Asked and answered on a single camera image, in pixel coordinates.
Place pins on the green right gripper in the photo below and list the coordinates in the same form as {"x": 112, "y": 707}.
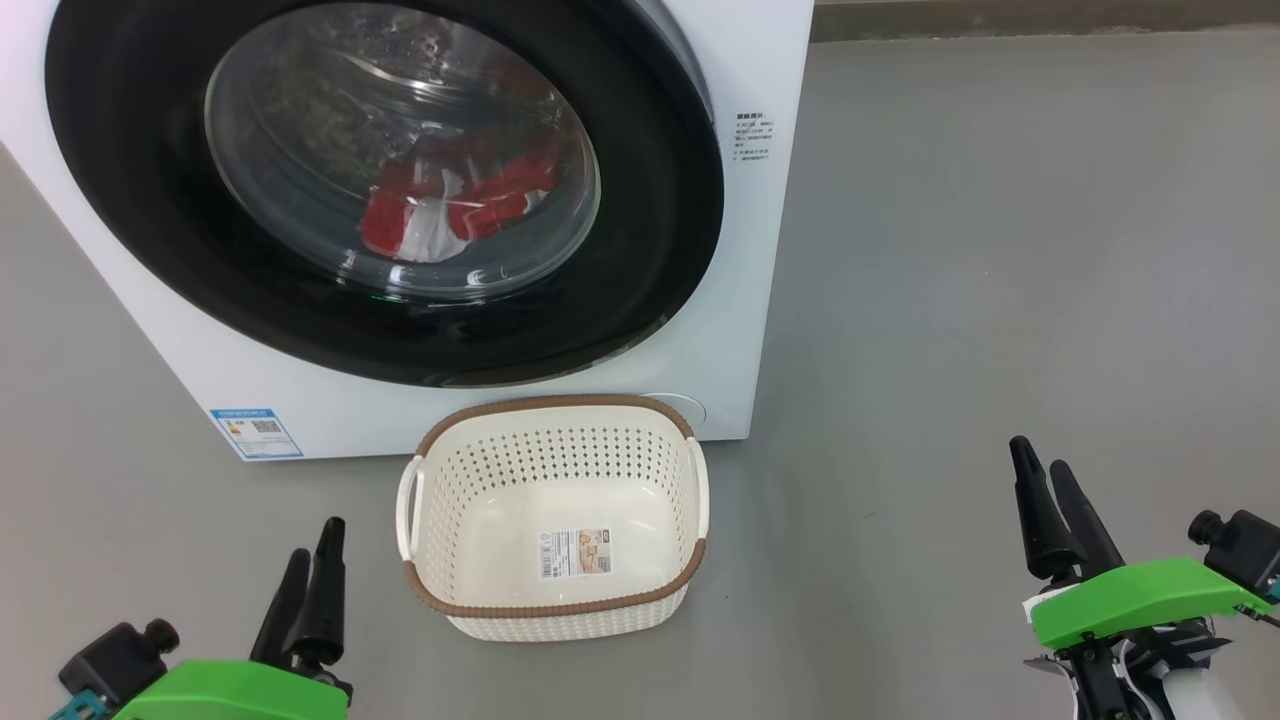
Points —
{"x": 1140, "y": 600}

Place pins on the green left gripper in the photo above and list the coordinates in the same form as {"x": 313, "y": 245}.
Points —
{"x": 230, "y": 695}

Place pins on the red and white garment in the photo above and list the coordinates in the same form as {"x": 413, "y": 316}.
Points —
{"x": 400, "y": 215}

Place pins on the black round glass washer door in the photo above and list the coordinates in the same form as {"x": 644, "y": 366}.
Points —
{"x": 130, "y": 200}

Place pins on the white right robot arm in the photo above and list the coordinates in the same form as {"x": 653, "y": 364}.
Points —
{"x": 1195, "y": 698}

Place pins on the cream basket with brown rim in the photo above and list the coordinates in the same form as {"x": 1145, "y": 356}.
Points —
{"x": 560, "y": 620}

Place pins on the printed instruction label sticker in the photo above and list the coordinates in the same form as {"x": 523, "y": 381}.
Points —
{"x": 575, "y": 553}

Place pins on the white washing machine body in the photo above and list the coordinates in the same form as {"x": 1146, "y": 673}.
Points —
{"x": 760, "y": 300}

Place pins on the blue energy label sticker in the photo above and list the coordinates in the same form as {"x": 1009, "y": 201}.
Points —
{"x": 255, "y": 435}

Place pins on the round white filter cover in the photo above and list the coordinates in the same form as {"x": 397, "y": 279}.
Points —
{"x": 697, "y": 410}

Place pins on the black text sticker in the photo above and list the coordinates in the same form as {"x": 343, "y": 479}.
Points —
{"x": 753, "y": 135}

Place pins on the grey skirting board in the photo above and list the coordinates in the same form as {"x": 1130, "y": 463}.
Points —
{"x": 1000, "y": 20}

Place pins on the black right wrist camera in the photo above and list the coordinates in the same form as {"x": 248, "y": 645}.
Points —
{"x": 1245, "y": 550}

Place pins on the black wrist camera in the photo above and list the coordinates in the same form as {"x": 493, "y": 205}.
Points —
{"x": 1245, "y": 550}
{"x": 110, "y": 660}

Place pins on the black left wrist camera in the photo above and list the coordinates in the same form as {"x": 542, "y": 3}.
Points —
{"x": 110, "y": 660}

